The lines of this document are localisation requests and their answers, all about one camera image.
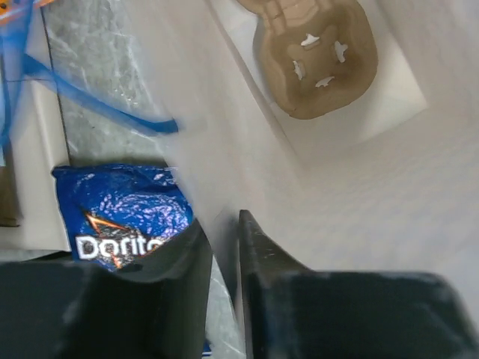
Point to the paper takeout bag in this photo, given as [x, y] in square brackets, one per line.
[386, 183]

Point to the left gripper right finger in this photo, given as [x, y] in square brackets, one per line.
[292, 311]

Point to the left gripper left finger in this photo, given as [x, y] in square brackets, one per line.
[155, 307]

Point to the brown pulp cup carrier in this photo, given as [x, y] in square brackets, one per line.
[316, 56]

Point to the blue chip bag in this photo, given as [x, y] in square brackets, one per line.
[117, 213]

